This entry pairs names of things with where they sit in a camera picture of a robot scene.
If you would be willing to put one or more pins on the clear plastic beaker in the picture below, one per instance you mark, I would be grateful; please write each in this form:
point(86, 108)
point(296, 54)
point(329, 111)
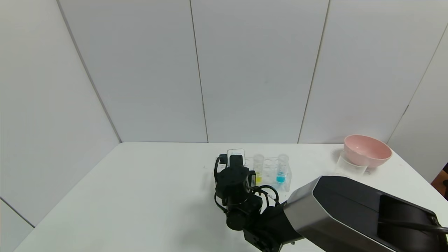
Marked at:
point(350, 169)

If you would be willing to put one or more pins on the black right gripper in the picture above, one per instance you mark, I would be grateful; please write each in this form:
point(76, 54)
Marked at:
point(252, 178)

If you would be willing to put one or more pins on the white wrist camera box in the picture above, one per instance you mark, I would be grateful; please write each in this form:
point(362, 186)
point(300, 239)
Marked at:
point(235, 152)

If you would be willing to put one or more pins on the clear acrylic test tube rack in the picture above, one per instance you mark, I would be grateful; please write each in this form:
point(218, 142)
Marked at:
point(269, 171)

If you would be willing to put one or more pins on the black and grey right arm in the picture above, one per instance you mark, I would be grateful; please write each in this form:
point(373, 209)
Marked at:
point(350, 210)

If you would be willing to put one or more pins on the pink bowl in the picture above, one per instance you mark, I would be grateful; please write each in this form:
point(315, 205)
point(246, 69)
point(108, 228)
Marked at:
point(367, 150)

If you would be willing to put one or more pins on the test tube with blue liquid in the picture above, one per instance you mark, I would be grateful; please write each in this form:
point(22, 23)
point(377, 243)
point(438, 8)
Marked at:
point(282, 168)

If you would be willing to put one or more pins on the test tube with yellow liquid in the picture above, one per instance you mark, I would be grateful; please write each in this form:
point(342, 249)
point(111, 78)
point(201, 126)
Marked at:
point(258, 166)

